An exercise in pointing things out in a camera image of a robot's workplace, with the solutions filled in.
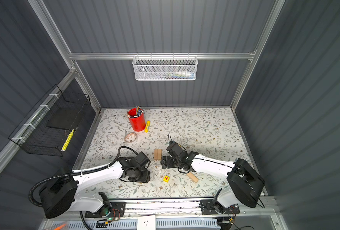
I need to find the natural wood block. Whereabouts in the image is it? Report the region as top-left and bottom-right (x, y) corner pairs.
(186, 172), (199, 183)
(157, 149), (162, 161)
(154, 149), (159, 161)

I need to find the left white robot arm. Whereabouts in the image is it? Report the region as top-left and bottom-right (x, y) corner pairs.
(39, 152), (150, 219)

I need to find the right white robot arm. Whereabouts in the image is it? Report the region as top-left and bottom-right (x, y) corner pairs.
(161, 140), (265, 214)

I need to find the yellow cube red letter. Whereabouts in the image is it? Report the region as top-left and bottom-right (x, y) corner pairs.
(163, 176), (170, 183)

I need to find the clear tape roll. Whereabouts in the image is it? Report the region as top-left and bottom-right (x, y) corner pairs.
(124, 132), (137, 143)

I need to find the yellow marker on table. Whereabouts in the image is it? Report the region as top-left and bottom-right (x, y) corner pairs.
(145, 121), (150, 133)

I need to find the red pen cup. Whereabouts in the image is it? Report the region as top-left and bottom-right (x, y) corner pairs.
(127, 108), (146, 132)

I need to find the white power outlet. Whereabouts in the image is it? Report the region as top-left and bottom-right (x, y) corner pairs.
(137, 215), (156, 230)

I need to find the yellow marker in basket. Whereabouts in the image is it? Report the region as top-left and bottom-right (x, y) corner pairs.
(61, 129), (75, 152)

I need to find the black corrugated cable hose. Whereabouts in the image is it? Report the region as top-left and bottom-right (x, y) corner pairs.
(28, 146), (139, 230)

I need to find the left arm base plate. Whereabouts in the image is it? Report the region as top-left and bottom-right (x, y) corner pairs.
(84, 202), (126, 219)

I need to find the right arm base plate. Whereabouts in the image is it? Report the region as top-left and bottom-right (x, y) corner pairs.
(199, 199), (240, 215)

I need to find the white wire mesh basket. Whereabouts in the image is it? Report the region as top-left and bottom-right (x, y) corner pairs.
(132, 57), (198, 81)

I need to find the black wire wall basket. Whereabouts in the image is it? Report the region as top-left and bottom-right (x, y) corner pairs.
(9, 87), (91, 157)

